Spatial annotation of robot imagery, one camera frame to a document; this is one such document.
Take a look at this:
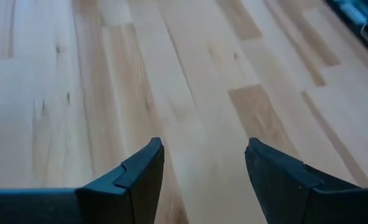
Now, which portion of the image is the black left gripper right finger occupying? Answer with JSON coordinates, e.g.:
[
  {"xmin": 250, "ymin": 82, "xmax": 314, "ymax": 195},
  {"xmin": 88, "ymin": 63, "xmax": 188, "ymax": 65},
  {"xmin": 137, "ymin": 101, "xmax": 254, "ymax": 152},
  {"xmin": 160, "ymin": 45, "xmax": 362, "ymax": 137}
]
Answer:
[{"xmin": 245, "ymin": 137, "xmax": 362, "ymax": 224}]

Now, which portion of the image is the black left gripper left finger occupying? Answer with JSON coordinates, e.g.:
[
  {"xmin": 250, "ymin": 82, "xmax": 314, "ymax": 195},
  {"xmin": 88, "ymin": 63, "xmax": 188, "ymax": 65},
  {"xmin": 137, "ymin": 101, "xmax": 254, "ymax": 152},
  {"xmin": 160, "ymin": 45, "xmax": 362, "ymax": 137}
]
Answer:
[{"xmin": 76, "ymin": 137, "xmax": 165, "ymax": 224}]

